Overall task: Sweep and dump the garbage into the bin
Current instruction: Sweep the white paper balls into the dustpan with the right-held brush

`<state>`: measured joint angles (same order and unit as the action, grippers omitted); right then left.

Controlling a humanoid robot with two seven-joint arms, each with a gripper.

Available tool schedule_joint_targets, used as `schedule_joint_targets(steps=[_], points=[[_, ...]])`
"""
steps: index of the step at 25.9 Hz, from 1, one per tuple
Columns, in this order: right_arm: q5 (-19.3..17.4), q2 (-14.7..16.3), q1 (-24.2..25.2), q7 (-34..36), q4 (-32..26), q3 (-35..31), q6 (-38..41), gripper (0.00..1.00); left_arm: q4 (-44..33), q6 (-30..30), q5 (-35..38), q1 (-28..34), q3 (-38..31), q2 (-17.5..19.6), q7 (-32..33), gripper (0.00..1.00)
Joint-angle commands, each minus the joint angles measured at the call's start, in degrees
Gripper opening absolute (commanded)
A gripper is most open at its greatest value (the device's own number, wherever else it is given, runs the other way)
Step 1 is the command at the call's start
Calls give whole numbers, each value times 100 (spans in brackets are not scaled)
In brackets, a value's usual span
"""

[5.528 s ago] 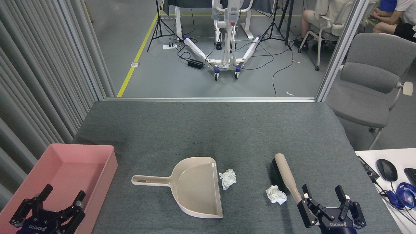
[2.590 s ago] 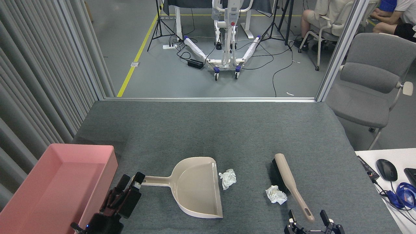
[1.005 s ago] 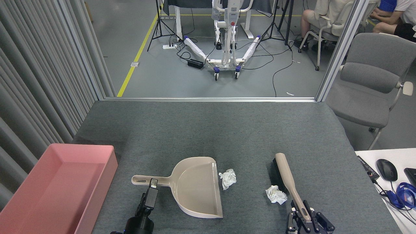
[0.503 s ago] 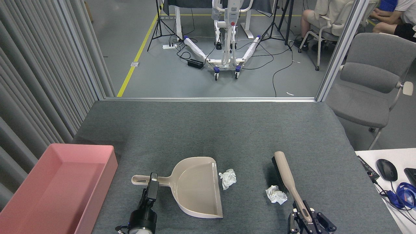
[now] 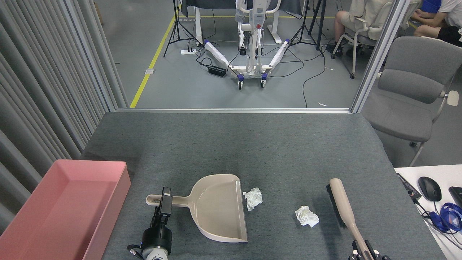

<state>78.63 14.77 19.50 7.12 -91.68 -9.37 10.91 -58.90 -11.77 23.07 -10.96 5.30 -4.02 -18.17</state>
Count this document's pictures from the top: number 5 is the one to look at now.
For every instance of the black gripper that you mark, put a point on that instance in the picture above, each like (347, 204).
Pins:
(368, 258)
(157, 236)

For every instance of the black flat device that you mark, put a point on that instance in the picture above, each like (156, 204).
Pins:
(456, 195)

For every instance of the pink plastic bin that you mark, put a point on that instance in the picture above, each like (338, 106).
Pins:
(68, 202)

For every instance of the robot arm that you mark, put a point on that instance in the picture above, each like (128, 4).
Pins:
(155, 254)

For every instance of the grey office chair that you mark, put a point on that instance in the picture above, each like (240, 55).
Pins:
(411, 90)

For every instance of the person at desk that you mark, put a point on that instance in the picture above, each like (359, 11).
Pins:
(444, 21)

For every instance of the black computer mouse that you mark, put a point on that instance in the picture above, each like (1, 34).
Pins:
(429, 188)

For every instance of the black handheld controller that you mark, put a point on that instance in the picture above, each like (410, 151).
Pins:
(409, 187)

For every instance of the beige hand brush black bristles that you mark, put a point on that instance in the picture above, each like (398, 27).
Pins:
(343, 202)

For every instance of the white wheeled stand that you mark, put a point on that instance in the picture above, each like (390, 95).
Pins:
(252, 39)

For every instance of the black power box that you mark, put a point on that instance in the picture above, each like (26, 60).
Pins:
(217, 70)

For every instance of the grey ribbed partition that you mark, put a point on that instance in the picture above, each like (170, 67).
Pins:
(43, 90)

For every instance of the white side table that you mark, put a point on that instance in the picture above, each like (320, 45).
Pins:
(447, 173)

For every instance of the beige plastic dustpan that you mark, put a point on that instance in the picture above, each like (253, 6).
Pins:
(216, 206)

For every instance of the silver frame post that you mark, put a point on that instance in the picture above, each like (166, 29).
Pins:
(379, 54)

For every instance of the white power strip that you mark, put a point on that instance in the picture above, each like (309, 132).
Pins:
(188, 51)

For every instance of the black tripod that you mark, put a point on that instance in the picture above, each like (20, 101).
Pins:
(305, 29)
(177, 25)

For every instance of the white-legged desk with dark cloth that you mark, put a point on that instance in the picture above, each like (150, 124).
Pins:
(197, 21)

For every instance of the white office chair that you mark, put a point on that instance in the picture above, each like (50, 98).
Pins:
(361, 34)

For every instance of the seated person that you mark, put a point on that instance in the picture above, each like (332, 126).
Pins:
(344, 20)

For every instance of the white paper ball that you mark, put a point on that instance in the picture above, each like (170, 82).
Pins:
(306, 216)
(253, 198)

